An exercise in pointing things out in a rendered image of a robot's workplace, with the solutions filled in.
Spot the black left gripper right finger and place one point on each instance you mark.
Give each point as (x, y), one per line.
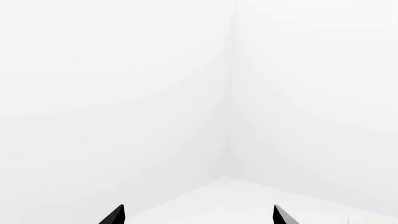
(280, 217)

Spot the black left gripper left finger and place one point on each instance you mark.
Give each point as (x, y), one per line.
(115, 216)

